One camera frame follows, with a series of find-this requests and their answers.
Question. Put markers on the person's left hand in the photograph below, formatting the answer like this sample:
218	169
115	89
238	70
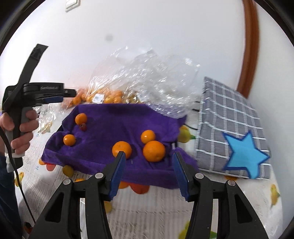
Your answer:
25	135

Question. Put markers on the person's left forearm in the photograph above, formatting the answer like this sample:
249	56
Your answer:
7	195

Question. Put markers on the small red fruit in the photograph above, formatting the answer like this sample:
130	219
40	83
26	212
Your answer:
83	126

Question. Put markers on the heap of bagged oranges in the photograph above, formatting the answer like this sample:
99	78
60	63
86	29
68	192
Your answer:
114	96

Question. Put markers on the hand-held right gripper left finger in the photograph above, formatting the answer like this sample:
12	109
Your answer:
118	174

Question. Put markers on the large round mandarin orange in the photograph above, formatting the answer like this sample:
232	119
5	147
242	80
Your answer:
154	151

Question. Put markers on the large clear plastic bag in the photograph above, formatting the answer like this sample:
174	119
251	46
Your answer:
149	75

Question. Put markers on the purple towel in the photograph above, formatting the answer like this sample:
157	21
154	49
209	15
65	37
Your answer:
108	128

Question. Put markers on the white wall light switch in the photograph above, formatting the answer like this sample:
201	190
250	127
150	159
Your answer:
72	4

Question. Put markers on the brown wooden door frame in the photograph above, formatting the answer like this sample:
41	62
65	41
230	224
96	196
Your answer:
249	46

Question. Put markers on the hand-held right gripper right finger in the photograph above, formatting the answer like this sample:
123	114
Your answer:
181	177

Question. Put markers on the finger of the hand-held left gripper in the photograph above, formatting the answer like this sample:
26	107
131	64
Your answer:
54	100
69	93

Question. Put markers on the grey checked cushion blue star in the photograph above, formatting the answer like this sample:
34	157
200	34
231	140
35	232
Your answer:
220	115

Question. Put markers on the small crumpled clear plastic bag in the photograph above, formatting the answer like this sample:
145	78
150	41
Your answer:
47	118

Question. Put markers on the fruit print tablecloth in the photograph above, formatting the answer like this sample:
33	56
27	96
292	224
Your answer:
149	213

